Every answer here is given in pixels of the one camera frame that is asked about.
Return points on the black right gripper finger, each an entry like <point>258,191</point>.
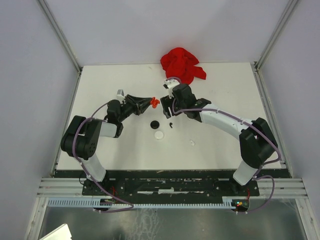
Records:
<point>166,101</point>
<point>167,111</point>

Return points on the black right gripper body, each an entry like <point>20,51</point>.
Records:
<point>178,105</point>

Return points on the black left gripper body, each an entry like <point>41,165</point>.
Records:
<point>130,107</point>

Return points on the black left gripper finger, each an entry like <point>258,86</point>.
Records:
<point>143,107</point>
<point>138,100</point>

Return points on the orange earbud charging case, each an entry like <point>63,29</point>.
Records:
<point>154,102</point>

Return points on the black earbud charging case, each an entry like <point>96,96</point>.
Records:
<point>154,124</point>

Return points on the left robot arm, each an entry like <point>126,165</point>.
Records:
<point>80,140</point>

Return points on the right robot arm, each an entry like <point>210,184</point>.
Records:
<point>256,140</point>

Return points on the white earbud charging case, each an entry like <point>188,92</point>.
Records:
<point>159,135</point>

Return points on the red crumpled cloth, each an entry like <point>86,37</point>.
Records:
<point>182,64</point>

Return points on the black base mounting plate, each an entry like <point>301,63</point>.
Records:
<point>169,191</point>

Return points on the grey metal plate corner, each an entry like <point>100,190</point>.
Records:
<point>60,233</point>

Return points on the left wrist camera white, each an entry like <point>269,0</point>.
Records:
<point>120,96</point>

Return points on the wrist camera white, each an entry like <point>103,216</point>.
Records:
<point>170,83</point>
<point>120,96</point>

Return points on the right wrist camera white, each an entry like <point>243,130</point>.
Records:
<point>170,83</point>

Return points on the right aluminium frame post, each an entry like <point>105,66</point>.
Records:
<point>279,28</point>

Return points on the aluminium frame post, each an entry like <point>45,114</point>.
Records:
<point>59,33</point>
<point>279,28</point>

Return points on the left aluminium frame post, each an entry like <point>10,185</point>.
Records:
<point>59,33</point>

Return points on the white slotted cable duct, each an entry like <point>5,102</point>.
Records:
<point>87,202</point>

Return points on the aluminium front rail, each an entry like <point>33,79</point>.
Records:
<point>284,188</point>

